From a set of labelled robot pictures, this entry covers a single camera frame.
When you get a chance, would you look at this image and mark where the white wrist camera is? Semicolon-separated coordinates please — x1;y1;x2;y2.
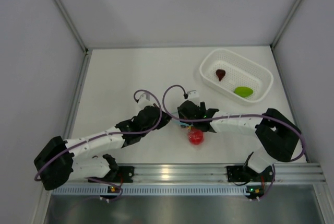
137;92;153;110
184;90;200;104

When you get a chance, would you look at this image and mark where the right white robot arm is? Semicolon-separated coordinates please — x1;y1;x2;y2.
177;100;301;181

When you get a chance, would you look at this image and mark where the white slotted cable duct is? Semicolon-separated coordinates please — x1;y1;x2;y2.
52;184;263;196

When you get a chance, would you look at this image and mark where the green fake fruit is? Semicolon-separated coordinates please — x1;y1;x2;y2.
233;86;254;98

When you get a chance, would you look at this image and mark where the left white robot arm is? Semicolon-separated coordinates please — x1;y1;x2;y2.
34;105;171;191

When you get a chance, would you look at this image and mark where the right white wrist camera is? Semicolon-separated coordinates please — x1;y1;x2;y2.
184;90;200;104

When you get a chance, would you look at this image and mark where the purple cable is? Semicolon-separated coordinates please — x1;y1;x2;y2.
162;85;306;162
34;89;163;182

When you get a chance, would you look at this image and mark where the clear zip top bag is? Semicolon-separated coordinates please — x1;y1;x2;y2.
171;118;203;146

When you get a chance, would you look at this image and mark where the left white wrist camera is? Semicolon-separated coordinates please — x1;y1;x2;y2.
137;92;153;110

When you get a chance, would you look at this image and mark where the aluminium mounting rail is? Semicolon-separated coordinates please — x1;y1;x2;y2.
41;162;326;183

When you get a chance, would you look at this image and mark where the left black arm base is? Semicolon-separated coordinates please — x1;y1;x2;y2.
93;166;135;183

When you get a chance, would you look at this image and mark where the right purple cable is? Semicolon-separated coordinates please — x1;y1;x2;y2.
162;85;306;162

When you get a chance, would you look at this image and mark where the red fake apple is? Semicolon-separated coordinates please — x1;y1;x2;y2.
187;128;204;145

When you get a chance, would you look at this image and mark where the white perforated plastic basket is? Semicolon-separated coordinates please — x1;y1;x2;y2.
199;49;273;105

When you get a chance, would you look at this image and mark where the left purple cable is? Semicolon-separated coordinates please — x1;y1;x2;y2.
34;89;163;182

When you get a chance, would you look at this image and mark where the dark purple fake fig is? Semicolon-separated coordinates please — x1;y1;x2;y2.
216;69;226;81

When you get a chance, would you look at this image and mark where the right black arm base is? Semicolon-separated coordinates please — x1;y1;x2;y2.
226;165;258;183

